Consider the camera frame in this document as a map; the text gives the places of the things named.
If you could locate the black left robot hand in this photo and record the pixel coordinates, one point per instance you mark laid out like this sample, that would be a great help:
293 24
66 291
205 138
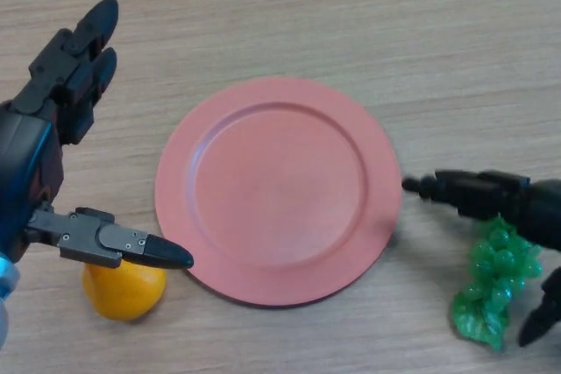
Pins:
26 159

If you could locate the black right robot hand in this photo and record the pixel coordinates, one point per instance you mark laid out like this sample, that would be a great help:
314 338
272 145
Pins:
482 196

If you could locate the green grapes bunch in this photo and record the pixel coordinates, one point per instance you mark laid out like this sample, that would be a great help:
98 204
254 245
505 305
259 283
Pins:
495 269

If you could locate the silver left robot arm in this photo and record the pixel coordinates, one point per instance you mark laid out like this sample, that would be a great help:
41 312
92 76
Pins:
4 304

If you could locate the pink round plate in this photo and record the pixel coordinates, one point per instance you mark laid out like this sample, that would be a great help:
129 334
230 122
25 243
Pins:
278 192

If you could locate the yellow pear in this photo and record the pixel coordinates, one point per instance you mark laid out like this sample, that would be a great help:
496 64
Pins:
125 293

